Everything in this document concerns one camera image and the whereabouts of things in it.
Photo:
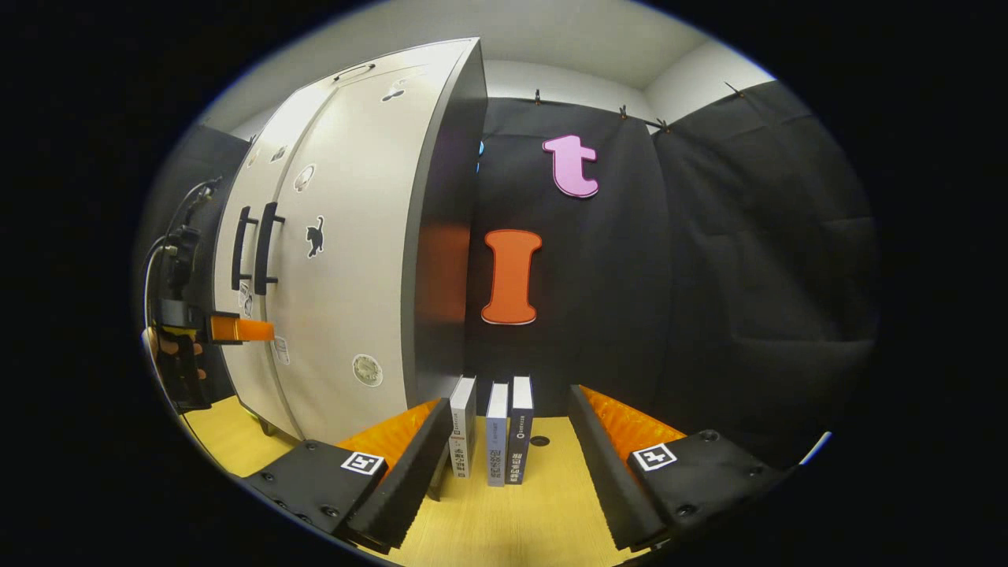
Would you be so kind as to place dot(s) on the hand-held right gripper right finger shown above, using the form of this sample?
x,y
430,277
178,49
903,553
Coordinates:
x,y
610,488

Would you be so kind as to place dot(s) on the white cabinet door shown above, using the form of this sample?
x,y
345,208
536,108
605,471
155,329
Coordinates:
x,y
346,276
250,366

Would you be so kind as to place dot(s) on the small black disc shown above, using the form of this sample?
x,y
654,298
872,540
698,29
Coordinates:
x,y
539,441

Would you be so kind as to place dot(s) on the white book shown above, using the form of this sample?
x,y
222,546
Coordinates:
x,y
463,425

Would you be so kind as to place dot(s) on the dark navy book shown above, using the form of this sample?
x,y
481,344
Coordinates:
x,y
520,425

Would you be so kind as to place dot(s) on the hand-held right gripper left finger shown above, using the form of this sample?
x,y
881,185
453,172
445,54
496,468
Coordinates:
x,y
409,488

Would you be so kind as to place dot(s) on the light purple book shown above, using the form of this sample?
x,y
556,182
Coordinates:
x,y
497,433

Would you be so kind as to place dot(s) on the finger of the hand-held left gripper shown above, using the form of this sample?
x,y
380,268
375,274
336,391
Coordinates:
x,y
244,329

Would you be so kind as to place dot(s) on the white cabinet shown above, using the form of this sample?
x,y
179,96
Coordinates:
x,y
445,276

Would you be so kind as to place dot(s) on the black backdrop cloth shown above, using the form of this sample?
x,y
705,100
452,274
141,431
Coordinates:
x,y
709,276

